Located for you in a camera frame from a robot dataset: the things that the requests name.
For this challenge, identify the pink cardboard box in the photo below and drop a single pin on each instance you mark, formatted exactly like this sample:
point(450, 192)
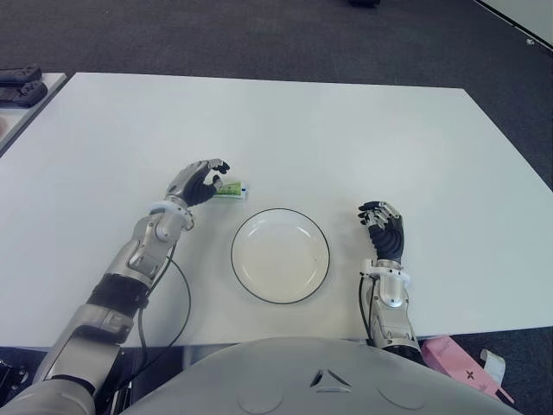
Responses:
point(451, 356)

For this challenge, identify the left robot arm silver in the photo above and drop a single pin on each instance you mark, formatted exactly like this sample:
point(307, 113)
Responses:
point(142, 253)

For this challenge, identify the black game controller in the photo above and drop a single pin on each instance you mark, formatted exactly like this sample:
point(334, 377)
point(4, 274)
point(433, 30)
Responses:
point(19, 73)
point(28, 92)

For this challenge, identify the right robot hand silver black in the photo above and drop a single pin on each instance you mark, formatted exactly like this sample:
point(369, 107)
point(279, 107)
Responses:
point(389, 240)

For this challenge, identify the green white toothpaste tube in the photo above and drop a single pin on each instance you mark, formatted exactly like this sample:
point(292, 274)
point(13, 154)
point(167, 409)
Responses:
point(235, 189)

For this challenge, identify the grey robot torso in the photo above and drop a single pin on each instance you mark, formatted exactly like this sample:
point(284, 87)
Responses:
point(319, 376)

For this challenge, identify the white paper tag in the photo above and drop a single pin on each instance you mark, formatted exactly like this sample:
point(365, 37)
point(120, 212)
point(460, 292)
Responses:
point(493, 363)

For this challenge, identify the white side table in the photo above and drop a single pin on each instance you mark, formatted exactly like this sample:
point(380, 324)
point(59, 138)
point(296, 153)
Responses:
point(15, 123)

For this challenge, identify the white plate with black rim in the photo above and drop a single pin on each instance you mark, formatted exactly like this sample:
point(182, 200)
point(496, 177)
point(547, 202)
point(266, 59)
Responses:
point(281, 259)

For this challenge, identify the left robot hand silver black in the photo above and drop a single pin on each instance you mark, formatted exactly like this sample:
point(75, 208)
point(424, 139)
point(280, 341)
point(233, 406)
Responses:
point(190, 186)

